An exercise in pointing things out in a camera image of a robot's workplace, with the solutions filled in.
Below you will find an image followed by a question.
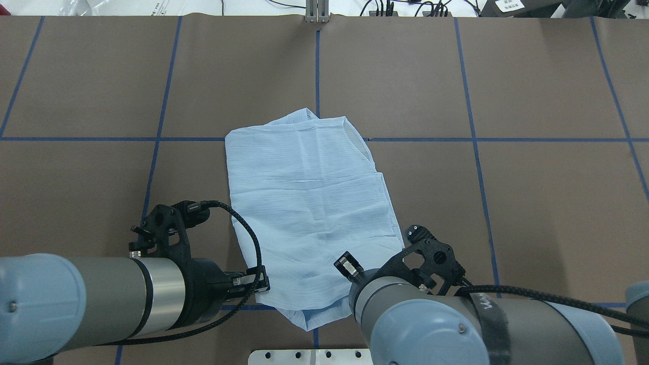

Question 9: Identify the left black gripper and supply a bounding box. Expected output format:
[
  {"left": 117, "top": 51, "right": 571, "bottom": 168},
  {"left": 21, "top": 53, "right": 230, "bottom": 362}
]
[{"left": 177, "top": 259, "right": 271, "bottom": 326}]

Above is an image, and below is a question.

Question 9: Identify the light blue button shirt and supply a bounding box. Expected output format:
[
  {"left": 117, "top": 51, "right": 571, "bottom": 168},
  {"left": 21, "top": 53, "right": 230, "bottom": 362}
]
[{"left": 225, "top": 108, "right": 404, "bottom": 331}]

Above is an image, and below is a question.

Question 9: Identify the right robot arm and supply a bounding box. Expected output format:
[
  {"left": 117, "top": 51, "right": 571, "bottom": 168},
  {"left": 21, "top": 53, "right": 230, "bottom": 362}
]
[{"left": 349, "top": 276, "right": 625, "bottom": 364}]

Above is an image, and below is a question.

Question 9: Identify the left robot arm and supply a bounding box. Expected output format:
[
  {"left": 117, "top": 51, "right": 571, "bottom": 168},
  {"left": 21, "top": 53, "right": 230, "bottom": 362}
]
[{"left": 1, "top": 253, "right": 270, "bottom": 363}]

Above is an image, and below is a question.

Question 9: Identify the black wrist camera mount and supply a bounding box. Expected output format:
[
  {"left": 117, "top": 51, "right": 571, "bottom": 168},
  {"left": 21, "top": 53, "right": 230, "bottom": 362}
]
[{"left": 128, "top": 200, "right": 209, "bottom": 263}]

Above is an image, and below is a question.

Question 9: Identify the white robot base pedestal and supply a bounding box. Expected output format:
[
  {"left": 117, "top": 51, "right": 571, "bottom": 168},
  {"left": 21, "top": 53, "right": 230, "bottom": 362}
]
[{"left": 247, "top": 348, "right": 373, "bottom": 364}]

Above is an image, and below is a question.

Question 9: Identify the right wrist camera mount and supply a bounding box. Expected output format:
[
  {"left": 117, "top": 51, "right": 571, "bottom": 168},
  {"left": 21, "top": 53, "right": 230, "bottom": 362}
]
[{"left": 334, "top": 225, "right": 471, "bottom": 297}]

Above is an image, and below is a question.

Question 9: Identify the aluminium frame post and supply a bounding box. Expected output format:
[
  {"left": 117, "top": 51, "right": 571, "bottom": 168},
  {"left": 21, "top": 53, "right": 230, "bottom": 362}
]
[{"left": 305, "top": 0, "right": 331, "bottom": 24}]

